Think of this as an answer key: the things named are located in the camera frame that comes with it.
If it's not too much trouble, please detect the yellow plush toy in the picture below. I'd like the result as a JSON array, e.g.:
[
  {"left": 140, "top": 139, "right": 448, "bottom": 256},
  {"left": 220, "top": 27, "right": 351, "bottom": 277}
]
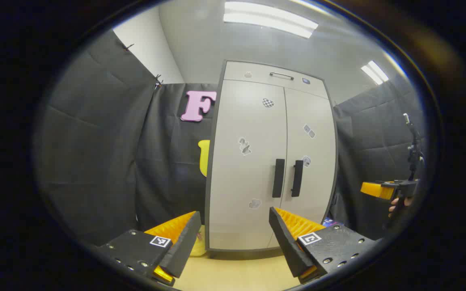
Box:
[{"left": 190, "top": 225, "right": 208, "bottom": 257}]

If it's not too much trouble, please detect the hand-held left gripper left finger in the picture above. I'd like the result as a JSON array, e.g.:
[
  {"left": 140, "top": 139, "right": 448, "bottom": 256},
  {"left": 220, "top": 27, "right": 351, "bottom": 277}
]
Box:
[{"left": 95, "top": 211, "right": 202, "bottom": 287}]

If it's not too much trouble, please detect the grey double-door shoe cabinet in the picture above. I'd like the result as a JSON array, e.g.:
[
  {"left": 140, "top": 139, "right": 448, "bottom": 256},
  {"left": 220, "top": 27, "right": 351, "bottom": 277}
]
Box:
[{"left": 204, "top": 60, "right": 339, "bottom": 258}]

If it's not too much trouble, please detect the grey cabinet drawer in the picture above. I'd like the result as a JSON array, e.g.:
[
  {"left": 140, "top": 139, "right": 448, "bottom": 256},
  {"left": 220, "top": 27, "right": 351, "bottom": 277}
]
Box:
[{"left": 223, "top": 61, "right": 330, "bottom": 99}]

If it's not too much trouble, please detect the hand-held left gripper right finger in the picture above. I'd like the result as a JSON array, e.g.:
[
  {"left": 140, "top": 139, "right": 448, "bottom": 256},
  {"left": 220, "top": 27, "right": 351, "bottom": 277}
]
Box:
[{"left": 269, "top": 207, "right": 377, "bottom": 284}]

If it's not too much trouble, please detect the black door handle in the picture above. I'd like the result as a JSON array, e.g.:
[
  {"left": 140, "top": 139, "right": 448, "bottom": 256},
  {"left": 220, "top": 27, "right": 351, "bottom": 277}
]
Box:
[
  {"left": 272, "top": 158, "right": 286, "bottom": 198},
  {"left": 291, "top": 160, "right": 304, "bottom": 198}
]

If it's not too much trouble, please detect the small ceiling light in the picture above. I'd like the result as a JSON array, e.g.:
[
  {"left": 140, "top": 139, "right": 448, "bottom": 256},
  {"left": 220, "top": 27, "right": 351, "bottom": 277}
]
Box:
[{"left": 360, "top": 60, "right": 390, "bottom": 86}]

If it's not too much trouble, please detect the black backdrop cloth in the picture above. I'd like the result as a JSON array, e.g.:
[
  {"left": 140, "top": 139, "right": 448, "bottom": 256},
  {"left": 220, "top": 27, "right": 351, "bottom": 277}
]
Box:
[
  {"left": 330, "top": 75, "right": 428, "bottom": 241},
  {"left": 35, "top": 28, "right": 218, "bottom": 247}
]

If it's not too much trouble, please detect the grey shoe cabinet door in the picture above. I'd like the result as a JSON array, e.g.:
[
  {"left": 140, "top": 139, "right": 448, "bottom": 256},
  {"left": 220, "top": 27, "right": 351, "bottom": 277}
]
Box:
[
  {"left": 208, "top": 79, "right": 287, "bottom": 251},
  {"left": 275, "top": 87, "right": 337, "bottom": 248}
]

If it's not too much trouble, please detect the long ceiling light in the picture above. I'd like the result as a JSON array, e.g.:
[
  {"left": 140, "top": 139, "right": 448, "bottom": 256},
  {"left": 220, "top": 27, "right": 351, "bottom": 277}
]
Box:
[{"left": 223, "top": 1, "right": 319, "bottom": 39}]

